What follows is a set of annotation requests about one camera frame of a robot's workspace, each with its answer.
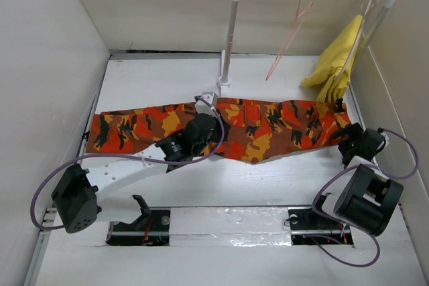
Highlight orange camouflage trousers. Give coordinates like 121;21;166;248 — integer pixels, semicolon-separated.
86;98;351;163

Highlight pink wire hanger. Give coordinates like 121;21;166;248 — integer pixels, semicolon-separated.
265;0;314;81

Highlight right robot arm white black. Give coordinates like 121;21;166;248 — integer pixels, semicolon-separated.
310;123;404;236

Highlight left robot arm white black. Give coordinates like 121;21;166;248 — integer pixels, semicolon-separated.
51;113;226;234

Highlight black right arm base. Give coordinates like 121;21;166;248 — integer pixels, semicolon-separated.
284;206;354;246

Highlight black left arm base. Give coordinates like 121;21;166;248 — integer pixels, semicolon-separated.
106;195;171;246

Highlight yellow garment on hanger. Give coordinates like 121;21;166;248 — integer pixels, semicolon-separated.
301;15;362;103

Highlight beige hanger holding garment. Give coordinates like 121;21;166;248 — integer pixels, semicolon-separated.
334;0;380;80

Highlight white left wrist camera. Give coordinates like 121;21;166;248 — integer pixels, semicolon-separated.
195;92;218;117

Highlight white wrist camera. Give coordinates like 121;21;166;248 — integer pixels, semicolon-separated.
195;92;218;117
377;127;389;149

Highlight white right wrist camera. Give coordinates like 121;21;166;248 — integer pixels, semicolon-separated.
377;127;389;149

